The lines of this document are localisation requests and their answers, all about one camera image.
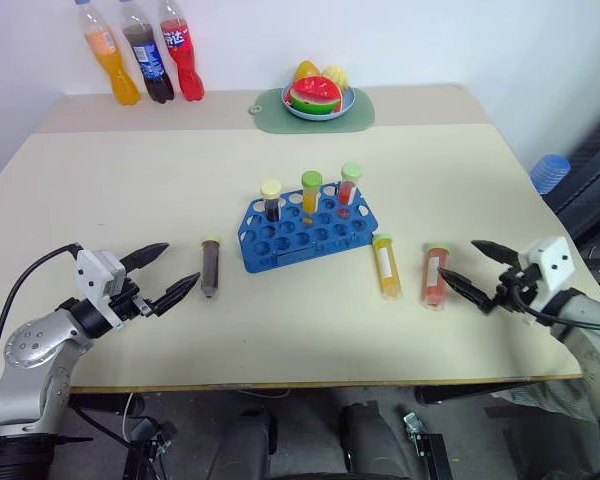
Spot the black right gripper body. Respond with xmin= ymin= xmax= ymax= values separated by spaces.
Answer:
xmin=489 ymin=263 xmax=542 ymax=312

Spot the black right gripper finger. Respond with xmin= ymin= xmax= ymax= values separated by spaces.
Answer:
xmin=470 ymin=239 xmax=521 ymax=269
xmin=438 ymin=268 xmax=496 ymax=316

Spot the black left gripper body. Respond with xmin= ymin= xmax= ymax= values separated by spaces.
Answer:
xmin=108 ymin=278 xmax=160 ymax=325

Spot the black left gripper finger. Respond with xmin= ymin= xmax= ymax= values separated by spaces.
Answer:
xmin=151 ymin=271 xmax=202 ymax=317
xmin=124 ymin=242 xmax=172 ymax=272

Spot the orange-red tube green cap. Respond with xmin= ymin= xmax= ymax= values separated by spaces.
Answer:
xmin=420 ymin=241 xmax=453 ymax=312

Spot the brown tube pale cap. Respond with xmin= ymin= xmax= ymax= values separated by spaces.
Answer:
xmin=200 ymin=235 xmax=223 ymax=301

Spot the yellow tube white label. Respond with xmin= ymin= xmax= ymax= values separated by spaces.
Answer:
xmin=370 ymin=231 xmax=404 ymax=302

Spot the dark tube pale yellow cap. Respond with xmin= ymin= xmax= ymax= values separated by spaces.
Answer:
xmin=260 ymin=179 xmax=283 ymax=224

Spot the blue test tube rack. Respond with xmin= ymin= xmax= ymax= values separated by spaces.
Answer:
xmin=236 ymin=185 xmax=379 ymax=274

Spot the red tube green cap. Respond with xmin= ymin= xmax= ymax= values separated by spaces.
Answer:
xmin=336 ymin=162 xmax=364 ymax=208

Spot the yellow tube green cap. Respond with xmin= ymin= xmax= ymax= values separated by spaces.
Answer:
xmin=300 ymin=169 xmax=323 ymax=214

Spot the blue water bottle cap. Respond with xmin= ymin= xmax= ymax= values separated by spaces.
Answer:
xmin=529 ymin=153 xmax=573 ymax=197

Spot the black office chair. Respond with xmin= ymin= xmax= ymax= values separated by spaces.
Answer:
xmin=539 ymin=97 xmax=600 ymax=296

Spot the grey striped cloth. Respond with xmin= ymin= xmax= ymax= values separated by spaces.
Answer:
xmin=488 ymin=378 xmax=600 ymax=426

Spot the dark rounded shape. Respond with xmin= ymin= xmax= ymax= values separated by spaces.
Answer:
xmin=338 ymin=399 xmax=412 ymax=480
xmin=207 ymin=403 xmax=277 ymax=480

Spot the green silicone mat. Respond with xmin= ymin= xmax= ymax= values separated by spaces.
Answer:
xmin=247 ymin=86 xmax=377 ymax=136

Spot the orange soda bottle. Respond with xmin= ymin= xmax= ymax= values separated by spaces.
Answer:
xmin=73 ymin=0 xmax=143 ymax=107

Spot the cola soda bottle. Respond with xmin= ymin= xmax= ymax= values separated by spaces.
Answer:
xmin=117 ymin=0 xmax=176 ymax=105

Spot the red soda bottle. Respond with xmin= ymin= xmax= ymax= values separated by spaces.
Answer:
xmin=157 ymin=0 xmax=207 ymax=103

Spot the plate of toy fruit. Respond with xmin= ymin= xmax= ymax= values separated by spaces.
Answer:
xmin=280 ymin=83 xmax=358 ymax=123

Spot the toy watermelon slice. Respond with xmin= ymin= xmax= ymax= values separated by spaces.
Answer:
xmin=285 ymin=75 xmax=344 ymax=116

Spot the toy pale yellow fruit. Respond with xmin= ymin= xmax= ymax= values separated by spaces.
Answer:
xmin=320 ymin=63 xmax=350 ymax=92

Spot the toy orange fruit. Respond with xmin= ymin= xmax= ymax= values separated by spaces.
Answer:
xmin=293 ymin=59 xmax=324 ymax=84

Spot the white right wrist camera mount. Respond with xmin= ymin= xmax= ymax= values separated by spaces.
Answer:
xmin=516 ymin=235 xmax=577 ymax=314

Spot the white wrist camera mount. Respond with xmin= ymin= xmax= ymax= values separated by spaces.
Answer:
xmin=516 ymin=235 xmax=577 ymax=314
xmin=75 ymin=247 xmax=128 ymax=327

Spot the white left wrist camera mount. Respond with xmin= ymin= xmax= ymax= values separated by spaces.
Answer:
xmin=75 ymin=247 xmax=128 ymax=327

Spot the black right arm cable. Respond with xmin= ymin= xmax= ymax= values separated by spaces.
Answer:
xmin=510 ymin=287 xmax=600 ymax=332

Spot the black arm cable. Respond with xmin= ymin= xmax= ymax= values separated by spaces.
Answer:
xmin=510 ymin=287 xmax=600 ymax=332
xmin=0 ymin=243 xmax=81 ymax=394

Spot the thin white cable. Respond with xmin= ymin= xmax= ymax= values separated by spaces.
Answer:
xmin=120 ymin=392 xmax=135 ymax=451

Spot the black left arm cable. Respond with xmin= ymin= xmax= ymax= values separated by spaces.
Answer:
xmin=0 ymin=243 xmax=81 ymax=394

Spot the black stand frame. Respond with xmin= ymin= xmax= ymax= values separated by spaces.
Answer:
xmin=69 ymin=399 xmax=177 ymax=480

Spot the black caster bracket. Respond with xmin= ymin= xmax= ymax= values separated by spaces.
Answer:
xmin=401 ymin=411 xmax=454 ymax=480

